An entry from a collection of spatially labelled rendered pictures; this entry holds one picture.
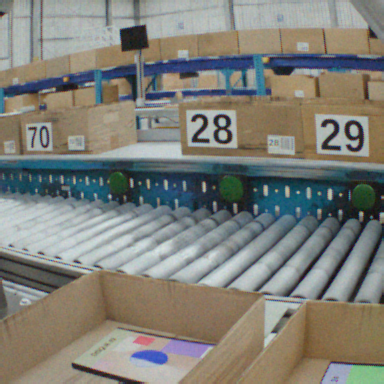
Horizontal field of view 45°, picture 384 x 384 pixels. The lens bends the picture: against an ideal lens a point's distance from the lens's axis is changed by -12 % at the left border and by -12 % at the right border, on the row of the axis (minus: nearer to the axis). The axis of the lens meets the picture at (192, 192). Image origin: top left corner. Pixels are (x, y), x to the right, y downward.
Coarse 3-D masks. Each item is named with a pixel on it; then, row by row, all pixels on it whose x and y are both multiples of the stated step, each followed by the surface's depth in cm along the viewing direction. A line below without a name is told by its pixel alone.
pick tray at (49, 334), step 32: (64, 288) 71; (96, 288) 78; (128, 288) 77; (160, 288) 74; (192, 288) 71; (224, 288) 69; (0, 320) 59; (32, 320) 65; (64, 320) 71; (96, 320) 78; (128, 320) 78; (160, 320) 75; (192, 320) 73; (224, 320) 70; (256, 320) 63; (0, 352) 59; (32, 352) 64; (64, 352) 69; (224, 352) 55; (256, 352) 65
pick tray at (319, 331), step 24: (312, 312) 62; (336, 312) 60; (360, 312) 59; (288, 336) 57; (312, 336) 63; (336, 336) 61; (360, 336) 59; (264, 360) 51; (288, 360) 59; (312, 360) 62; (336, 360) 61; (360, 360) 60
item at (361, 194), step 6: (360, 186) 124; (366, 186) 123; (354, 192) 125; (360, 192) 124; (366, 192) 123; (372, 192) 123; (354, 198) 126; (360, 198) 125; (366, 198) 124; (372, 198) 123; (354, 204) 126; (360, 204) 125; (366, 204) 124; (372, 204) 124
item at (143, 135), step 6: (138, 132) 203; (144, 132) 202; (150, 132) 201; (156, 132) 199; (162, 132) 198; (168, 132) 197; (174, 132) 195; (138, 138) 204; (144, 138) 203; (150, 138) 201; (156, 138) 200; (162, 138) 198; (168, 138) 197; (174, 138) 196
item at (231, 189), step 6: (222, 180) 145; (228, 180) 143; (234, 180) 143; (222, 186) 145; (228, 186) 144; (234, 186) 143; (240, 186) 142; (222, 192) 145; (228, 192) 144; (234, 192) 143; (240, 192) 142; (228, 198) 145; (234, 198) 144
